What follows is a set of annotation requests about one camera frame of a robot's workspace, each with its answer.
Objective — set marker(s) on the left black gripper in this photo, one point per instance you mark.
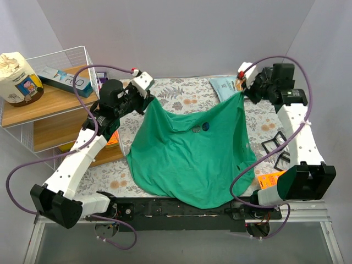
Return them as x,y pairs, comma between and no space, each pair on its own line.
140,97

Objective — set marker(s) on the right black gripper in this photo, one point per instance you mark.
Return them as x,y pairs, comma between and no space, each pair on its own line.
252,92

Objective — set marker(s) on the green garment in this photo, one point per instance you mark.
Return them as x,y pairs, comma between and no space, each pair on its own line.
204,169

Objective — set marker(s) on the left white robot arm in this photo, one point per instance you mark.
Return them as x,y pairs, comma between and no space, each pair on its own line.
55,198

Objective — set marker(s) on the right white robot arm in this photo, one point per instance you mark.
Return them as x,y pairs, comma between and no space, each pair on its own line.
308,177

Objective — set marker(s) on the grey round brooch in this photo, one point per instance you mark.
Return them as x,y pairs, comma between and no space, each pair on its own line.
196,129

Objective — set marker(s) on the light blue snack bag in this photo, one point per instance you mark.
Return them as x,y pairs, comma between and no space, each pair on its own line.
225,87

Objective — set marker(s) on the purple box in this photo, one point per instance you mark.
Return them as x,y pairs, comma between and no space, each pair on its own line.
102,77

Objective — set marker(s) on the orange box under shelf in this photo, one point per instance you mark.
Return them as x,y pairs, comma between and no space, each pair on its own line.
113,141

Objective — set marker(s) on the white blue toothpaste box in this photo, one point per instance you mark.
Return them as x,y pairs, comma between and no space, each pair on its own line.
64,81

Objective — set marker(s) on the wooden shelf unit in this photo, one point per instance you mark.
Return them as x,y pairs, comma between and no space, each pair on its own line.
46,124

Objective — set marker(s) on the orange box right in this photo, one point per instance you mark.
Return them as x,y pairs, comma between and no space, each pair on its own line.
268,180

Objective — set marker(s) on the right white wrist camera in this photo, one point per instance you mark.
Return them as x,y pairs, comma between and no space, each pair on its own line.
246,76

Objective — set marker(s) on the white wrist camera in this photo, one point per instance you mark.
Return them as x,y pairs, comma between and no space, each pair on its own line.
142,81
246,76

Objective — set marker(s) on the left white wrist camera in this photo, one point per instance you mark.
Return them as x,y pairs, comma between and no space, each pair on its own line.
142,81

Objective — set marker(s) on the white wire basket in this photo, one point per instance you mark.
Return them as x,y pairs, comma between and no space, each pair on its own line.
69,60

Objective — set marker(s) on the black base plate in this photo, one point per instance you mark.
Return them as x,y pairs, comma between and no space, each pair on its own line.
148,214

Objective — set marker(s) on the aluminium rail frame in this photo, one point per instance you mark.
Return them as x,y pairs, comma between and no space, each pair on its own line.
302,235

